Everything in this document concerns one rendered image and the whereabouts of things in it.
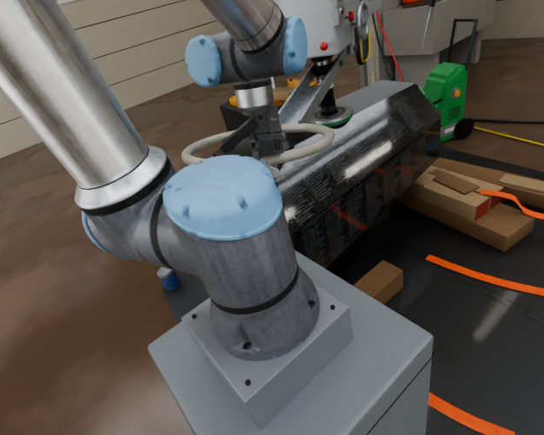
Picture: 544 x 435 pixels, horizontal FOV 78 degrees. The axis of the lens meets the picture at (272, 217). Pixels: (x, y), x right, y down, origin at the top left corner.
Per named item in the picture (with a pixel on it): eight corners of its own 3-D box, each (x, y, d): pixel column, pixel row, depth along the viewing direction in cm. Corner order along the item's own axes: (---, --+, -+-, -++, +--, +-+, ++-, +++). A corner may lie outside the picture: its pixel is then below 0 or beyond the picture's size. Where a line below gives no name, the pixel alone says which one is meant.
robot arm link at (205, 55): (221, 28, 58) (257, 27, 67) (173, 40, 64) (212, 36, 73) (231, 85, 62) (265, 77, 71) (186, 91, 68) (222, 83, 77)
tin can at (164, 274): (176, 276, 217) (168, 261, 209) (183, 283, 209) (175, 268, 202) (162, 285, 213) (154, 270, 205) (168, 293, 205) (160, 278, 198)
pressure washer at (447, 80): (443, 124, 309) (451, 17, 260) (473, 135, 280) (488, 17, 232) (410, 136, 304) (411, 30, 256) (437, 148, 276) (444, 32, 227)
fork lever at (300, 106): (320, 55, 171) (319, 45, 168) (358, 49, 162) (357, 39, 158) (266, 133, 132) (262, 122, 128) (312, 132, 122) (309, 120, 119)
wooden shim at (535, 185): (497, 183, 207) (497, 180, 206) (505, 175, 211) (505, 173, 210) (546, 194, 189) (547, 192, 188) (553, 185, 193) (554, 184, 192)
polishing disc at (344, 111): (315, 128, 153) (315, 125, 153) (302, 115, 171) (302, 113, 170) (359, 115, 155) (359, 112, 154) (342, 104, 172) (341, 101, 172)
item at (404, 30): (384, 90, 422) (382, 11, 374) (441, 58, 476) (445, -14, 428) (431, 93, 378) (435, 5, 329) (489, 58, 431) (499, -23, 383)
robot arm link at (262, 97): (233, 91, 76) (236, 87, 84) (237, 113, 78) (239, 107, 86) (272, 85, 75) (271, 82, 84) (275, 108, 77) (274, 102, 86)
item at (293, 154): (237, 132, 140) (236, 124, 139) (354, 128, 116) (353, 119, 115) (148, 169, 102) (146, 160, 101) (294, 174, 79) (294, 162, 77)
